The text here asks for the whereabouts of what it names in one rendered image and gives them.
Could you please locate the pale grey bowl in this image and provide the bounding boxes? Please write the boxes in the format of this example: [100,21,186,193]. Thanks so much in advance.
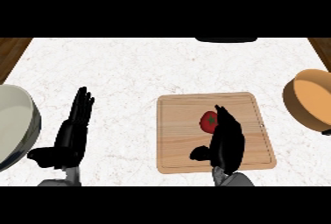
[0,84,43,173]

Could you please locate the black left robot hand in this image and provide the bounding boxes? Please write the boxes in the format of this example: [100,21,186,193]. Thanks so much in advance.
[25,86,96,171]

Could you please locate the orange pot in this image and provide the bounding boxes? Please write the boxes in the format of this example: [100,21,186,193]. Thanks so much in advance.
[282,68,331,137]

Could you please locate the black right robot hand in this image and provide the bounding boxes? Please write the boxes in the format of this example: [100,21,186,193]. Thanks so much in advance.
[189,104,247,176]

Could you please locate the wooden cutting board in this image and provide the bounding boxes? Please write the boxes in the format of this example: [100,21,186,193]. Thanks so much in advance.
[155,91,278,175]

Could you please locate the black appliance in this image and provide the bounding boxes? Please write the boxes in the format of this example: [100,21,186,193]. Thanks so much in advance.
[194,37,259,44]

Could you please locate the red tomato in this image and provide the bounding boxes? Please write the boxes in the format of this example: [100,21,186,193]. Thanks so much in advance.
[198,110,220,135]

